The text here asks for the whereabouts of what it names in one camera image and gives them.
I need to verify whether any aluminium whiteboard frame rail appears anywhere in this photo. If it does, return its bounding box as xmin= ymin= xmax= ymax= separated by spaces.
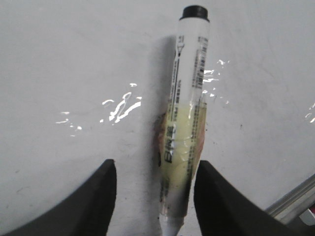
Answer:
xmin=265 ymin=175 xmax=315 ymax=224

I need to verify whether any white whiteboard marker with tape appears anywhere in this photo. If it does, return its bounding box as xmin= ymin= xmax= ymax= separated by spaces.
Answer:
xmin=159 ymin=5 xmax=210 ymax=236

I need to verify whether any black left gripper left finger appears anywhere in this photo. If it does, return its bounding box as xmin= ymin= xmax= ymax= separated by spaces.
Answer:
xmin=0 ymin=159 xmax=116 ymax=236

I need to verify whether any white whiteboard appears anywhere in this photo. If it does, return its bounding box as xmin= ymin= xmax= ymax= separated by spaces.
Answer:
xmin=0 ymin=0 xmax=315 ymax=236

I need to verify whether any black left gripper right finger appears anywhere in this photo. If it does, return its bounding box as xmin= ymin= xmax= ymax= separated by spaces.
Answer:
xmin=194 ymin=160 xmax=299 ymax=236

